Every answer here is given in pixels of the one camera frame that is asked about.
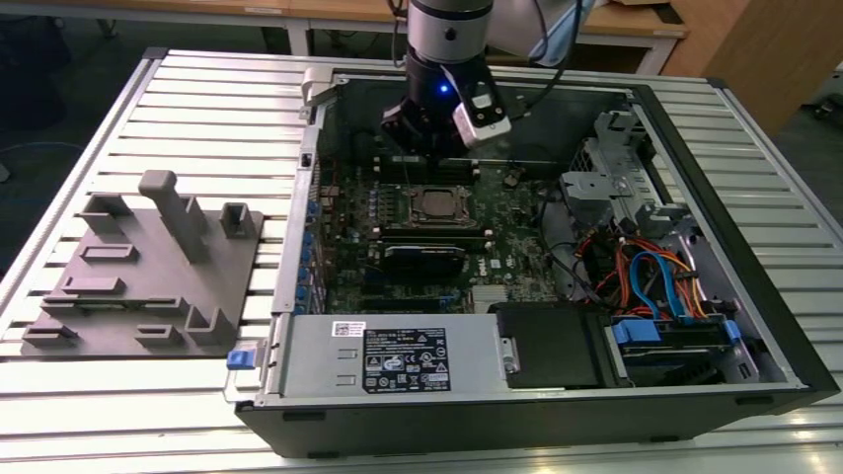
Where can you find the silver CPU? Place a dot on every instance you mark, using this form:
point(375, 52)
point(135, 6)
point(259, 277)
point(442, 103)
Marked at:
point(442, 203)

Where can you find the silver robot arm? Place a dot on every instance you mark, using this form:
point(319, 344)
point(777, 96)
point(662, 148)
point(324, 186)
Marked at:
point(448, 29)

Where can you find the CPU socket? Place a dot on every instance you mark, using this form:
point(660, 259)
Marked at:
point(438, 223)

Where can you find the black graphics card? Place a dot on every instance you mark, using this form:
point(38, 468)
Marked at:
point(424, 261)

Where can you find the green motherboard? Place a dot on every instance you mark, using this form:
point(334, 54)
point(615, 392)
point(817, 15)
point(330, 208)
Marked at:
point(520, 247)

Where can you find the metal drive cage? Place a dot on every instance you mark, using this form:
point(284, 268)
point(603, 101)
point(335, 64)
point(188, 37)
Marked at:
point(612, 163)

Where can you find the silver chipset heatsink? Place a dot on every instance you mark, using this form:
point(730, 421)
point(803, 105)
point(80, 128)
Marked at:
point(491, 293)

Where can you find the silver power supply unit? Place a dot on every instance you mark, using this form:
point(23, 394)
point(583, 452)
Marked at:
point(316, 365)

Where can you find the grey parts rack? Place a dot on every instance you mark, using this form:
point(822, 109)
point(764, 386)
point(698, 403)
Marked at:
point(164, 296)

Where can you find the hard disk in blue carrier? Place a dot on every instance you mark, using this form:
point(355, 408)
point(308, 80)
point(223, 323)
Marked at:
point(635, 333)

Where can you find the blue case latch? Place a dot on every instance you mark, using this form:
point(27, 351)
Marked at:
point(239, 359)

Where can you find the wooden cabinet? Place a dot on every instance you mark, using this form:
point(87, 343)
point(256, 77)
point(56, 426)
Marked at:
point(777, 49)

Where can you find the black PC case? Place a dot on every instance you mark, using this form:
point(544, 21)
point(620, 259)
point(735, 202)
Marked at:
point(460, 429)

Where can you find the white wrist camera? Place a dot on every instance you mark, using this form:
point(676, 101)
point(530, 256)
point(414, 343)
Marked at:
point(484, 123)

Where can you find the wooden desk white frame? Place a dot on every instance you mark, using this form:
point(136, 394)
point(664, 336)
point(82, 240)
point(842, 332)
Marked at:
point(164, 6)
point(632, 22)

